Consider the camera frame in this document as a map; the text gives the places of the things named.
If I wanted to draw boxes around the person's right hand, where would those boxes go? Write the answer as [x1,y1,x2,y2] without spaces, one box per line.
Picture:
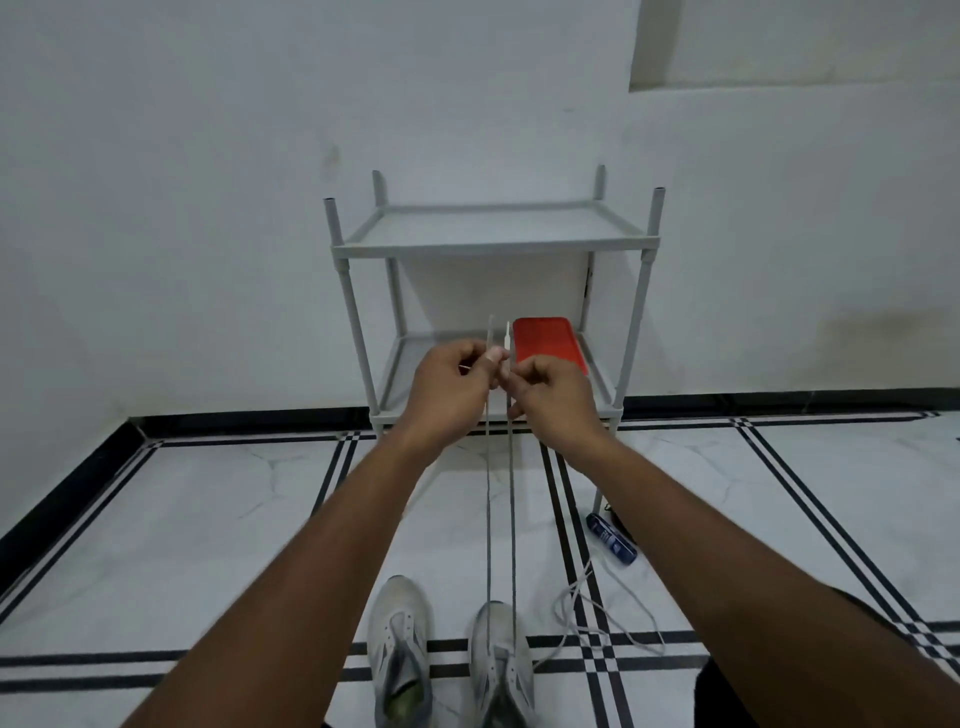
[498,354,614,472]

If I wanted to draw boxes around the person's left hand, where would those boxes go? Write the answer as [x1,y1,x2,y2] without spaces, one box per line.
[389,338,502,468]

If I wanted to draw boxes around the clear container with red lid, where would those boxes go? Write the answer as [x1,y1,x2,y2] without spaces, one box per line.
[512,316,591,377]

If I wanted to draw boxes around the white grey sneaker shoe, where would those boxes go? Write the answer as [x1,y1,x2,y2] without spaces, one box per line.
[468,599,538,728]
[365,575,436,728]

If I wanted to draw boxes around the person's left forearm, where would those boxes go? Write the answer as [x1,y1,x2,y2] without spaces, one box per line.
[119,431,440,728]

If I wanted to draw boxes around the person's right forearm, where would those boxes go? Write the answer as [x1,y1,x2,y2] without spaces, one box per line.
[573,438,960,728]

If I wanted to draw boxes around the grey metal shelf rack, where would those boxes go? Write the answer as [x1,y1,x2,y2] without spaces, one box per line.
[323,164,667,520]

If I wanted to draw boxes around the black oval polish bottle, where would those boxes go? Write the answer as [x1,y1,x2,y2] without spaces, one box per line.
[604,504,639,546]

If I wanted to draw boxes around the black shorts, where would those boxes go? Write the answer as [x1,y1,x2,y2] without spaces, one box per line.
[693,587,913,728]

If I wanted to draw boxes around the white wall ledge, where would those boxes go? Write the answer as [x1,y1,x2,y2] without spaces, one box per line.
[628,0,960,94]

